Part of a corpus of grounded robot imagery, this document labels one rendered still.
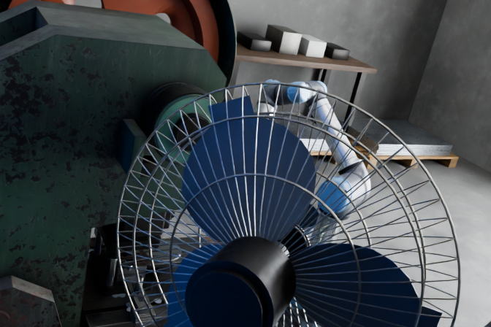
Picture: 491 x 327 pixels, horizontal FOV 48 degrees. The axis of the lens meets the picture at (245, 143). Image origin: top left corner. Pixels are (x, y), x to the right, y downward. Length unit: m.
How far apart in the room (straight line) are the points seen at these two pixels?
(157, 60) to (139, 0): 0.57
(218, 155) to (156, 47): 0.51
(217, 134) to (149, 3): 1.08
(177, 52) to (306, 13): 4.46
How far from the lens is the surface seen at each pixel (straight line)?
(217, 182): 0.87
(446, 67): 6.85
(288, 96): 1.97
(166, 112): 1.28
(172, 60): 1.37
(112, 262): 1.71
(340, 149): 2.03
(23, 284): 1.51
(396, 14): 6.51
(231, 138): 0.89
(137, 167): 1.33
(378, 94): 6.69
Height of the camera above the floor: 1.78
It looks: 20 degrees down
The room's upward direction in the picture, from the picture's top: 13 degrees clockwise
